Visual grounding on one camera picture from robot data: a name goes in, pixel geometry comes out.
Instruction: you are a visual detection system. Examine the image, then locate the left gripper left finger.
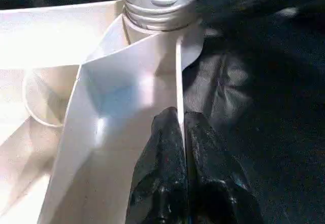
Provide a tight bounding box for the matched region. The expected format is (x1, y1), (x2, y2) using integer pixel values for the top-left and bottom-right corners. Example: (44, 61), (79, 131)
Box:
(125, 107), (189, 224)

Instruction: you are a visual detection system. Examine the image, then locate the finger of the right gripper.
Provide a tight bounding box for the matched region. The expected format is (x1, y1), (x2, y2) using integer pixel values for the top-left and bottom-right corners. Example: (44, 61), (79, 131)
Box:
(196, 0), (325, 29)

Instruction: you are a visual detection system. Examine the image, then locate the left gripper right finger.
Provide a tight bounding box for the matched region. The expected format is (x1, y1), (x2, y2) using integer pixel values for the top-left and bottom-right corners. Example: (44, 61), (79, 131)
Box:
(184, 111), (265, 224)

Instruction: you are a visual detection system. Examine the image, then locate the white plastic table leg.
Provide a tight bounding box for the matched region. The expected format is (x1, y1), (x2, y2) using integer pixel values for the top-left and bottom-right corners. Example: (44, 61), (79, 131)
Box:
(118, 0), (208, 33)

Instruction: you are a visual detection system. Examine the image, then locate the white plastic table top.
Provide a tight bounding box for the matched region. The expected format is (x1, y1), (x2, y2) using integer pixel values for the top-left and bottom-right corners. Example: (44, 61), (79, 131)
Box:
(0, 0), (206, 224)

